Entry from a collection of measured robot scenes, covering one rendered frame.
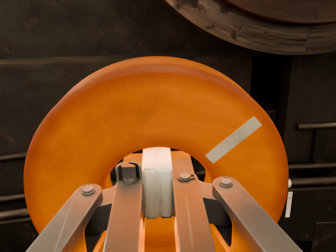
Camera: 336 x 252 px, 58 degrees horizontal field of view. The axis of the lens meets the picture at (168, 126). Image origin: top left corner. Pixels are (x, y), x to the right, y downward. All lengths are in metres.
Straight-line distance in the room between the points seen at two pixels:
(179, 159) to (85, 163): 0.05
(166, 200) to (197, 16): 0.24
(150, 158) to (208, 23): 0.23
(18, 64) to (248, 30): 0.32
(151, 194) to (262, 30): 0.26
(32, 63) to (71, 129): 0.33
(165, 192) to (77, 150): 0.05
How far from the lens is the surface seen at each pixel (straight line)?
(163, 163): 0.15
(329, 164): 0.54
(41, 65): 0.48
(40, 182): 0.18
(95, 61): 0.46
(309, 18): 0.37
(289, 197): 0.45
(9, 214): 0.47
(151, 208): 0.16
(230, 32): 0.36
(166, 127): 0.16
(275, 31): 0.38
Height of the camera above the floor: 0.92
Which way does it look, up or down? 19 degrees down
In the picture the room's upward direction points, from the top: 2 degrees counter-clockwise
